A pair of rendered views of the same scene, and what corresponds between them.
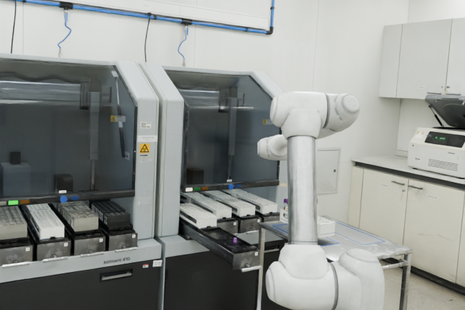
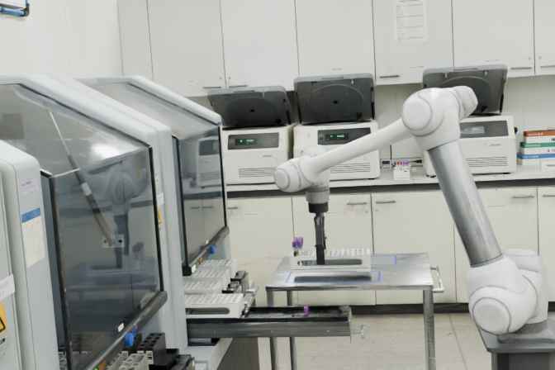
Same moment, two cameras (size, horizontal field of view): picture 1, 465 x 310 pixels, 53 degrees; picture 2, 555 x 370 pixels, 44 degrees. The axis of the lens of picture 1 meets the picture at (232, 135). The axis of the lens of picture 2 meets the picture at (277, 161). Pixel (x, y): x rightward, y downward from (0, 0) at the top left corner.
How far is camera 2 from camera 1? 1.84 m
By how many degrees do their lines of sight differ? 50
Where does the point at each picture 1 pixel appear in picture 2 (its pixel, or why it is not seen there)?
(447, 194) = (270, 206)
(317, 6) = not seen: outside the picture
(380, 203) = not seen: hidden behind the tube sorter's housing
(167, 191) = (176, 280)
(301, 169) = (469, 178)
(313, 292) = (531, 302)
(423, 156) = (229, 167)
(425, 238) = (250, 267)
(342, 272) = (528, 273)
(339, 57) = (88, 47)
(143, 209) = (167, 320)
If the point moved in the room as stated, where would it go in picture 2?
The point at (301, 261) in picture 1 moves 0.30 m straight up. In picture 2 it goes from (514, 275) to (511, 173)
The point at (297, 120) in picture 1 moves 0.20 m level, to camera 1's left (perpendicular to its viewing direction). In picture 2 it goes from (452, 123) to (419, 129)
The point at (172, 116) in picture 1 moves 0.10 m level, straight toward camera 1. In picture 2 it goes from (168, 157) to (194, 158)
